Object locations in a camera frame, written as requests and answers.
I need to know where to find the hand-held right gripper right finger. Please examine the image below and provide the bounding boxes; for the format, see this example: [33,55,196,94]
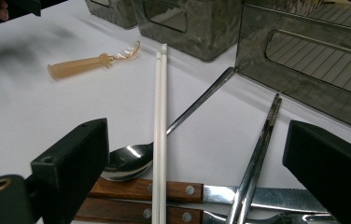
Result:
[282,119,351,224]

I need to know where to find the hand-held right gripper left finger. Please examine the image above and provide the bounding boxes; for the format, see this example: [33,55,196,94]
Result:
[30,117,110,224]

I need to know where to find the metal spoon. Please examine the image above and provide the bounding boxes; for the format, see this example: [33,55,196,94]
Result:
[100,66,237,182]

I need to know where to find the wooden-handled knife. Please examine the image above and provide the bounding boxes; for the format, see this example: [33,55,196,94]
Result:
[89,176,330,215]

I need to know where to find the wooden-handled metal fork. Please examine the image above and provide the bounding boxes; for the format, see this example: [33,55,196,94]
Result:
[74,197,340,224]

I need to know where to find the smoky clear plastic bin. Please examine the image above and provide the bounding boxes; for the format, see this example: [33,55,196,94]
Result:
[234,0,351,138]
[131,0,243,62]
[84,0,139,30]

